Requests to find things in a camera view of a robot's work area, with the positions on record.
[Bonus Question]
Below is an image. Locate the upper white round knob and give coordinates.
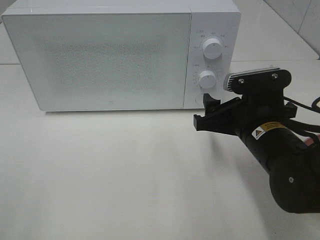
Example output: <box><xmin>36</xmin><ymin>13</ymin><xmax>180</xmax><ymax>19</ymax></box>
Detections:
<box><xmin>202</xmin><ymin>36</ymin><xmax>223</xmax><ymax>60</ymax></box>

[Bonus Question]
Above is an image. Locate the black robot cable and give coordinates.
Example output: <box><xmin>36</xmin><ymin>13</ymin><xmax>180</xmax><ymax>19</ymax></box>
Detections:
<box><xmin>284</xmin><ymin>96</ymin><xmax>320</xmax><ymax>141</ymax></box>

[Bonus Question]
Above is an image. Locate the white round door button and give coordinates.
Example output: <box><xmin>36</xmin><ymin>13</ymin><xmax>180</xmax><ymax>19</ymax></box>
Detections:
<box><xmin>195</xmin><ymin>93</ymin><xmax>204</xmax><ymax>108</ymax></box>

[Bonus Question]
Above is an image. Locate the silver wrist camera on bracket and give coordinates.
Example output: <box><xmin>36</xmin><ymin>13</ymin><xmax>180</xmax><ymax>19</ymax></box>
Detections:
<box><xmin>223</xmin><ymin>67</ymin><xmax>292</xmax><ymax>95</ymax></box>

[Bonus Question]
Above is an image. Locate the lower white round knob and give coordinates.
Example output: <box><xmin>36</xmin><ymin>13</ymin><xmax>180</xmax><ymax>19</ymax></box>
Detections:
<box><xmin>198</xmin><ymin>70</ymin><xmax>217</xmax><ymax>89</ymax></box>

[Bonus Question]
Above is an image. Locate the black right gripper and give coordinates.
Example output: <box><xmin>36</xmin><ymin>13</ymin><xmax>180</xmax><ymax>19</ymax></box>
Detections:
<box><xmin>193</xmin><ymin>91</ymin><xmax>298</xmax><ymax>137</ymax></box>

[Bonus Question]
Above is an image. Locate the white microwave oven body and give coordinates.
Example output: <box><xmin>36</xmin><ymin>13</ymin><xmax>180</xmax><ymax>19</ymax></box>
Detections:
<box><xmin>1</xmin><ymin>0</ymin><xmax>241</xmax><ymax>111</ymax></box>

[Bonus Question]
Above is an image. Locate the white round knob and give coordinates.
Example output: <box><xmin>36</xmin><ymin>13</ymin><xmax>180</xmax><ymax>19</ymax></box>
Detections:
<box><xmin>198</xmin><ymin>70</ymin><xmax>217</xmax><ymax>89</ymax></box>
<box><xmin>202</xmin><ymin>36</ymin><xmax>223</xmax><ymax>60</ymax></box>

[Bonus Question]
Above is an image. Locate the pink round plate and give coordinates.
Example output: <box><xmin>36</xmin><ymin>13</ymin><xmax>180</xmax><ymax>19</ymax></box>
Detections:
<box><xmin>304</xmin><ymin>132</ymin><xmax>320</xmax><ymax>146</ymax></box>

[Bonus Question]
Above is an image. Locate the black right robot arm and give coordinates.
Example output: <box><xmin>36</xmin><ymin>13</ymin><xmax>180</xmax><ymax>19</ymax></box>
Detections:
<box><xmin>193</xmin><ymin>92</ymin><xmax>320</xmax><ymax>214</ymax></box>

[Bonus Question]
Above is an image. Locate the white microwave door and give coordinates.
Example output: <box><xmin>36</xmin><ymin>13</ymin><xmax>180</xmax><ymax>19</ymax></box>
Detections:
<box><xmin>3</xmin><ymin>13</ymin><xmax>191</xmax><ymax>111</ymax></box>

